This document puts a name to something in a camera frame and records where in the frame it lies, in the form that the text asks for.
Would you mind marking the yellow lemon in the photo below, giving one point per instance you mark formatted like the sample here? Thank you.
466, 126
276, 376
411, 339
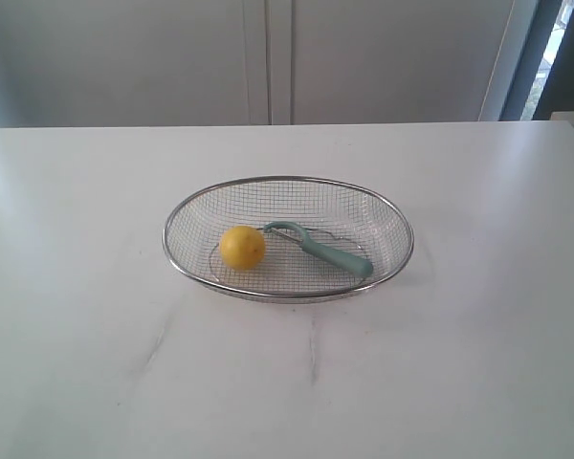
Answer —
242, 248

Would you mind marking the white cabinet doors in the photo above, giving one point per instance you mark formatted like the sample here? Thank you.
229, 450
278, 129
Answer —
143, 63

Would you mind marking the teal handled vegetable peeler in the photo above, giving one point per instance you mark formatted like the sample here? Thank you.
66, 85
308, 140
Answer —
354, 264

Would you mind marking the oval wire mesh basket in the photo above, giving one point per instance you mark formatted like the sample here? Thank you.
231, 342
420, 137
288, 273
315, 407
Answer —
324, 239

